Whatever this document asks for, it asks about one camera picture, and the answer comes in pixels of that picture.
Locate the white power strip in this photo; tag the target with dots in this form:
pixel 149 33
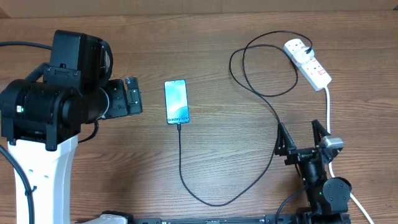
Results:
pixel 313 71

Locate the blue Galaxy smartphone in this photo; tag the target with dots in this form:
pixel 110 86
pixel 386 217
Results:
pixel 176 102

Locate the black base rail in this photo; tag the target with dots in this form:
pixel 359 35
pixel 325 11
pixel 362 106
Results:
pixel 267 219

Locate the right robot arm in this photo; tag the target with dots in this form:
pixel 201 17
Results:
pixel 327 197

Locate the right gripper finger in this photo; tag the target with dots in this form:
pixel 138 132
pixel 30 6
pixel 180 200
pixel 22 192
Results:
pixel 284 144
pixel 318 132

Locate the white charger plug adapter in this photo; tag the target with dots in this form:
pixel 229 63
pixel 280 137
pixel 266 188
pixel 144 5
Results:
pixel 303 55

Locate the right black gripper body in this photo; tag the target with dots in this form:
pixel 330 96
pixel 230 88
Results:
pixel 299 155

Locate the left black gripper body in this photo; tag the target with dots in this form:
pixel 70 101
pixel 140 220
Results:
pixel 119 104

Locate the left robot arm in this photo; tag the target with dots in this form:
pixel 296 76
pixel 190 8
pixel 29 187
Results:
pixel 42 116

